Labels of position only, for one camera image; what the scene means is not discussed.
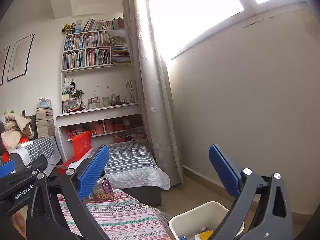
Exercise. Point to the grey flowered curtain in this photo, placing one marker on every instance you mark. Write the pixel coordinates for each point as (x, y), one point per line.
(155, 105)

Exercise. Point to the clear desk organiser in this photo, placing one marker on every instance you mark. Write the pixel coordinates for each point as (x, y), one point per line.
(71, 103)

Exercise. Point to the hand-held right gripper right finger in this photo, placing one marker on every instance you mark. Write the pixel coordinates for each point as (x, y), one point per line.
(225, 171)

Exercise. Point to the small stuffed toy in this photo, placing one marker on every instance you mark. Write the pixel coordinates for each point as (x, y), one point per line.
(127, 123)

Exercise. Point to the stack of colourful notebooks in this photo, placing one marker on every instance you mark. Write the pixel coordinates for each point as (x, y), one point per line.
(120, 55)

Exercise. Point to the yellow snack packet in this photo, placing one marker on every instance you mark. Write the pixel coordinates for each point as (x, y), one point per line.
(206, 235)

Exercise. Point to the red plastic basket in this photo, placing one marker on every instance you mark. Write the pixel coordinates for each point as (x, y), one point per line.
(81, 146)

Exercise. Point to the framed wall picture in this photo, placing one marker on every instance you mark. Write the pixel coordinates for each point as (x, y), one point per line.
(3, 65)
(20, 57)

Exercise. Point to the white shelf unit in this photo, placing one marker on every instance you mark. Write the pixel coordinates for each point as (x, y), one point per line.
(100, 115)

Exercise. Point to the glass jar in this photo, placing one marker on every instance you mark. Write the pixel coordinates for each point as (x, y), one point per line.
(106, 101)
(113, 99)

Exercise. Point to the pen holder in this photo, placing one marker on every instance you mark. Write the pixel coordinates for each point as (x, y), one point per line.
(94, 103)

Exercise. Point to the red patterned box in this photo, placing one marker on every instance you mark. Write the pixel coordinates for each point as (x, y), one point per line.
(72, 134)

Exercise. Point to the dark sofa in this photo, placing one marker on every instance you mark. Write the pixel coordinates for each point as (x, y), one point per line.
(17, 161)

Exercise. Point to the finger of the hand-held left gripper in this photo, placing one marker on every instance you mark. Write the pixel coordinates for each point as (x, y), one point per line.
(37, 162)
(6, 168)

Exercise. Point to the upright bundle of papers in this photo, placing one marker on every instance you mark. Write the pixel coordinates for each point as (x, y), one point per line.
(131, 92)

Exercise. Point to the sunflower decoration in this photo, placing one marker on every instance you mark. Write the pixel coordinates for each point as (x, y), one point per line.
(68, 28)

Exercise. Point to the pile of toys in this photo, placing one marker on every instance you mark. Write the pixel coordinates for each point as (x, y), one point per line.
(130, 138)

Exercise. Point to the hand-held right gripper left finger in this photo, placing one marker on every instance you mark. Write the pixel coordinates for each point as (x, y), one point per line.
(92, 173)

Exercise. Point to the dark bed base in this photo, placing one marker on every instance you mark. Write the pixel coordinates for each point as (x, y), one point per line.
(147, 196)

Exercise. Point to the small blue carton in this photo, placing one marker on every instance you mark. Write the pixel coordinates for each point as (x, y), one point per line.
(184, 238)

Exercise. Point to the clear jar with purple label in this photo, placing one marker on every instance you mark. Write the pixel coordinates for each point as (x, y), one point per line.
(105, 192)

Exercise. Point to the beige plush toy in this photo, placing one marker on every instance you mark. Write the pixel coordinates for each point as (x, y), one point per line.
(13, 127)

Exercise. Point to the small pink basket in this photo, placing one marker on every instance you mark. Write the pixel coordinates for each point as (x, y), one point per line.
(118, 127)

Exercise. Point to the small hanging doll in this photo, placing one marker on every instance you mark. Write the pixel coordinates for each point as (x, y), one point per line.
(72, 85)

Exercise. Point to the pink container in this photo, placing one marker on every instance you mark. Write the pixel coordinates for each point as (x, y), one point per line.
(109, 126)
(99, 128)

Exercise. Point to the window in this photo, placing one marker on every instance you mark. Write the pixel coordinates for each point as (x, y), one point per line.
(200, 12)

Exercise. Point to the row of books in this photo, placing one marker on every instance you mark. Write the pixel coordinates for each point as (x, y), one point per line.
(82, 58)
(105, 25)
(87, 41)

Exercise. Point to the grey striped sofa cover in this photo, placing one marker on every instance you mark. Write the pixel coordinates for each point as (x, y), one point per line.
(42, 147)

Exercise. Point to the light blue tissue box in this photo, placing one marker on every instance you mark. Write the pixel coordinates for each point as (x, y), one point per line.
(45, 103)

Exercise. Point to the red plush toy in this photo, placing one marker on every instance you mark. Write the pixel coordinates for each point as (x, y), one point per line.
(23, 139)

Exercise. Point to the small green plant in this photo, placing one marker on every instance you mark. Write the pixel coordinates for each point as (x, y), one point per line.
(79, 93)

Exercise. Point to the tall stack of books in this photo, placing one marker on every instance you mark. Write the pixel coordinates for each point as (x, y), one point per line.
(45, 122)

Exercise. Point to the white waste bin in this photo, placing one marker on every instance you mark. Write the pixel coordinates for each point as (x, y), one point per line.
(185, 220)

